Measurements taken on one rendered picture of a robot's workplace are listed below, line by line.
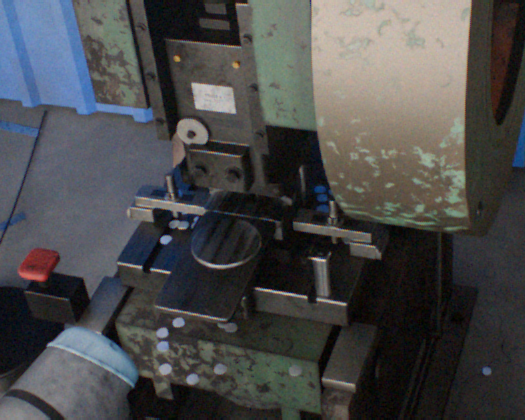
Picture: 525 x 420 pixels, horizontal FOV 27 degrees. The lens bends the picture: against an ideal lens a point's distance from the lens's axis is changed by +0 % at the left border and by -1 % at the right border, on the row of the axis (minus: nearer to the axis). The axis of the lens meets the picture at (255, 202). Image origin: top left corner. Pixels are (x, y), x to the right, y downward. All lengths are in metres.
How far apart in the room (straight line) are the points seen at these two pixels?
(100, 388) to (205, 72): 0.61
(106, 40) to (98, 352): 0.57
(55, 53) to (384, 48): 2.44
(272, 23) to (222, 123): 0.27
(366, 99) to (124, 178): 2.17
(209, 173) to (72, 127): 1.83
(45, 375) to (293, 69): 0.60
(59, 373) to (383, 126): 0.49
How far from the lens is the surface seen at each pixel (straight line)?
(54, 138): 3.63
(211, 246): 1.93
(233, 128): 1.81
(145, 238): 2.09
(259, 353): 1.94
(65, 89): 3.67
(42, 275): 2.00
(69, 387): 1.35
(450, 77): 1.23
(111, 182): 3.39
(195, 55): 1.75
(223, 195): 2.04
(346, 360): 1.91
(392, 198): 1.41
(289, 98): 1.68
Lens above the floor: 2.08
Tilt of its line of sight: 40 degrees down
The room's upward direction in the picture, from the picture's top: 8 degrees counter-clockwise
